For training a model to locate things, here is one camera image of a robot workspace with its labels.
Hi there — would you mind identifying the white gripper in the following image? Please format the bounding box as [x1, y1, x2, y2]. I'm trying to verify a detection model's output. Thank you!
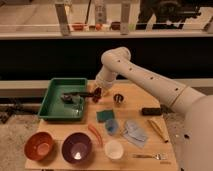
[95, 75, 114, 90]

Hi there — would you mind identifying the dark red grape bunch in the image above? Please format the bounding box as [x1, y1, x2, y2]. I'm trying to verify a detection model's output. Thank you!
[92, 87, 102, 103]

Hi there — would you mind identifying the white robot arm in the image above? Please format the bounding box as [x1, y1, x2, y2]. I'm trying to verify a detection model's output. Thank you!
[95, 47, 213, 171]

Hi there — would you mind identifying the purple bowl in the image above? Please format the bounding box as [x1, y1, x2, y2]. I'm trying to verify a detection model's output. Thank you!
[61, 132, 92, 164]

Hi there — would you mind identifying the red bowl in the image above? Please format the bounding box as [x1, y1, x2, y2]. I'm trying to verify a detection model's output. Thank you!
[24, 132, 54, 161]

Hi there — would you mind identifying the orange fruit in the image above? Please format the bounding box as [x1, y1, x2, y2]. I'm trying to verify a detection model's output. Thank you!
[101, 89, 109, 97]

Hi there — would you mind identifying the small metal cup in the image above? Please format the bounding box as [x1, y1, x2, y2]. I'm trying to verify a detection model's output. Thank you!
[113, 93, 124, 106]

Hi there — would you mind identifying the green sponge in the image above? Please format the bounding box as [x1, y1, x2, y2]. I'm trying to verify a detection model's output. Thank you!
[97, 110, 114, 122]

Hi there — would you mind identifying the blue plastic cup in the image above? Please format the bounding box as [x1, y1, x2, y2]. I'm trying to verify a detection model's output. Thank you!
[105, 119, 119, 135]

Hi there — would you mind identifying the orange carrot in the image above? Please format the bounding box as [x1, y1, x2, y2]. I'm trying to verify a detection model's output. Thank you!
[88, 124, 103, 147]

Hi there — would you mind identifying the black rectangular block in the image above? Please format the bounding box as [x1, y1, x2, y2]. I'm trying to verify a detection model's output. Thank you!
[142, 108, 162, 116]

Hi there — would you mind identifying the wooden table board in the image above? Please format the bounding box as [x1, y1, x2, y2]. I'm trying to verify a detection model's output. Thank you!
[25, 83, 178, 171]

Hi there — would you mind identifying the green plastic tray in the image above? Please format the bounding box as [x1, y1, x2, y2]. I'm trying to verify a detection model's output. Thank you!
[38, 78, 87, 121]

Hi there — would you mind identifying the light blue cloth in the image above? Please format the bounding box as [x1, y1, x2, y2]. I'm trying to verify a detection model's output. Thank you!
[122, 120, 148, 148]

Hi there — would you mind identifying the wooden stick utensil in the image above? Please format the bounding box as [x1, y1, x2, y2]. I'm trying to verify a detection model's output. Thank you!
[148, 118, 169, 143]

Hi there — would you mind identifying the black handled utensil in tray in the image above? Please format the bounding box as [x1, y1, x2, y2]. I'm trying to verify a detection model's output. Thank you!
[60, 92, 93, 104]

